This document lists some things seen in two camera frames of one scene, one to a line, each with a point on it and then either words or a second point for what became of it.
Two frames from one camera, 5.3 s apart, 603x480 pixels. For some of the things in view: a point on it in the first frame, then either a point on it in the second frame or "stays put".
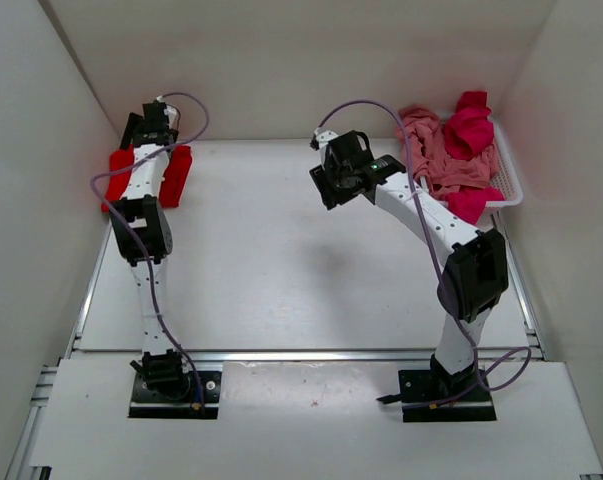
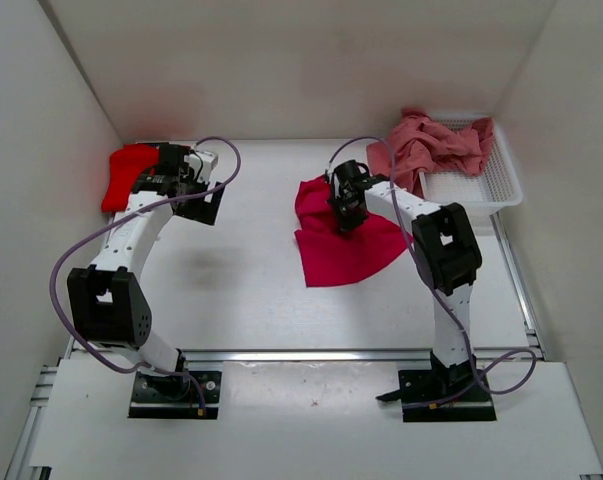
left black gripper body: (136, 126) → (191, 183)
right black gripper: (322, 185) → (350, 215)
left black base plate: (145, 405) stays put
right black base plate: (426, 399) stays put
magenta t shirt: (469, 132) → (331, 255)
